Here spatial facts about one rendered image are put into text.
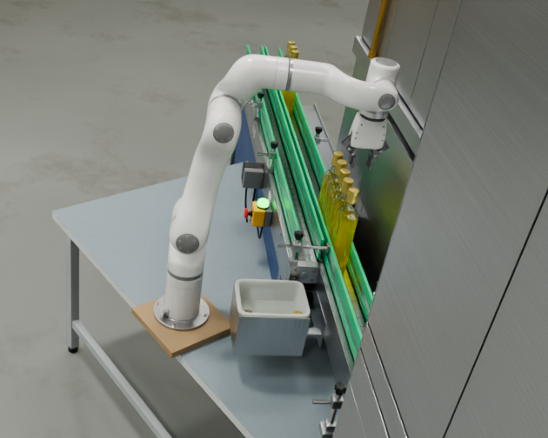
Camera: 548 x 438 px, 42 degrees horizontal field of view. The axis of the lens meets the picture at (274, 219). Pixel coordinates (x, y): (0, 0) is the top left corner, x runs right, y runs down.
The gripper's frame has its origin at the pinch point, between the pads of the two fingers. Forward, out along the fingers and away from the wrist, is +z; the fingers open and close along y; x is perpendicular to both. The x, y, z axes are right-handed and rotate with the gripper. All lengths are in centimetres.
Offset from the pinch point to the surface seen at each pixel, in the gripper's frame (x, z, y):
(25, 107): -315, 143, 146
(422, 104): -1.8, -19.1, -14.8
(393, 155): -5.5, 0.0, -11.9
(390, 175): -3.0, 6.1, -11.9
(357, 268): 11.5, 31.5, -3.0
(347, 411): 90, 7, 23
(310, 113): -115, 38, -12
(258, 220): -37, 48, 20
